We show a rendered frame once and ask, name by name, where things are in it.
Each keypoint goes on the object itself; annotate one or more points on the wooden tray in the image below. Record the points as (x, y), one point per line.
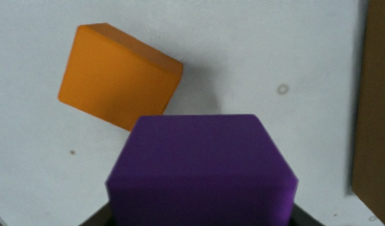
(368, 170)

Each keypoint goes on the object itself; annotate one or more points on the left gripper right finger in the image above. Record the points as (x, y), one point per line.
(299, 217)

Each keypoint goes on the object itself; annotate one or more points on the purple block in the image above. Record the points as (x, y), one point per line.
(200, 170)

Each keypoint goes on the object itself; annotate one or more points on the orange block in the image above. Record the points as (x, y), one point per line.
(115, 78)

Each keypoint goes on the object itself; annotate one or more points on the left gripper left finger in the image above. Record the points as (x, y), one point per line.
(102, 217)

